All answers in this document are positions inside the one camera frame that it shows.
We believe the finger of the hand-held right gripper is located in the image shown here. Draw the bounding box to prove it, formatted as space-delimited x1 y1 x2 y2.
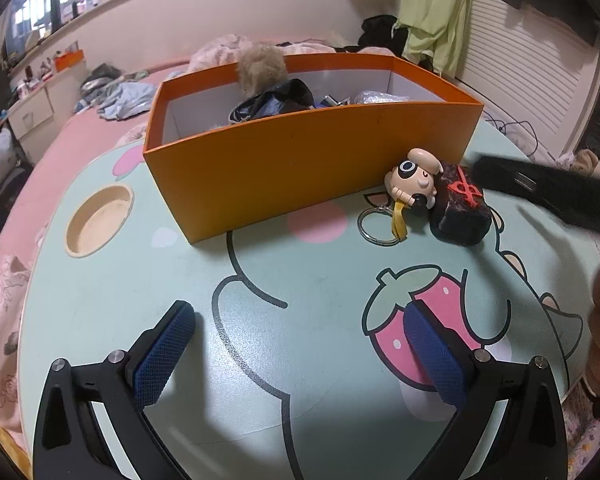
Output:
471 156 600 238

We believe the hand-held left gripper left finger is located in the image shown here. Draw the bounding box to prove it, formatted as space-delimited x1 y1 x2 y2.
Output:
31 300 197 480

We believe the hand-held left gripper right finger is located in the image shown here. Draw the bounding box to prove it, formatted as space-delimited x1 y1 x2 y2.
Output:
402 300 567 480

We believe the black block with red mark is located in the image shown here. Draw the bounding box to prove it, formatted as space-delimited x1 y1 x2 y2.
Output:
427 161 493 247

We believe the cartoon figure keychain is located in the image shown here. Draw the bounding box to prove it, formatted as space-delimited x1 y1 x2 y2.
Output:
357 147 443 247

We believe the large orange cardboard box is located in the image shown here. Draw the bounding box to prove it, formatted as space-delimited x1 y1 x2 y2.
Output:
142 52 485 245

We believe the black patterned pouch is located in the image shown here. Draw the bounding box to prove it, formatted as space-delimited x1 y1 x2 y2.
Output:
227 78 315 125

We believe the tan fur pompom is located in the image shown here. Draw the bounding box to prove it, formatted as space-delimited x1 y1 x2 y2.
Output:
236 44 290 96

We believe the mint green cartoon desktop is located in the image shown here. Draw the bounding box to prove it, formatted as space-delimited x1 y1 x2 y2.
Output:
15 125 600 480

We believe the tan plush toy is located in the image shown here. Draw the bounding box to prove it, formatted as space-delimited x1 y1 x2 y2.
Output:
560 147 600 178

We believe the white slatted wardrobe door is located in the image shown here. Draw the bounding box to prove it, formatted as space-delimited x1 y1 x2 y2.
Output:
455 0 600 156

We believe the green hanging garment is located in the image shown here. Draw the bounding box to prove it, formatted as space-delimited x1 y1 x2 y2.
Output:
397 0 473 78

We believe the pink bedsheet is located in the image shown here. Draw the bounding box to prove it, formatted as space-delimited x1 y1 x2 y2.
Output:
0 62 191 271

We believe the black clothing pile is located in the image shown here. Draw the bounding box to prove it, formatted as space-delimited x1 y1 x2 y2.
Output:
357 14 411 56

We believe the light blue clothing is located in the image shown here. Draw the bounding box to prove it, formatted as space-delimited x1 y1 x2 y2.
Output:
75 80 161 121

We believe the white drawer cabinet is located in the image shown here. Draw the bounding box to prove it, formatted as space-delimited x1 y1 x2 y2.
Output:
7 77 66 146

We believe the dark grey clothing pile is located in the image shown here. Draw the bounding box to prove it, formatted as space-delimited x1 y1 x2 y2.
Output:
80 62 126 86

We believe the small orange box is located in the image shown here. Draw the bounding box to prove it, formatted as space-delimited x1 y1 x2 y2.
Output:
54 50 86 72

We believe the black cable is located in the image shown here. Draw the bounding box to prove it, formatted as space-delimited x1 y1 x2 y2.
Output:
485 117 556 158

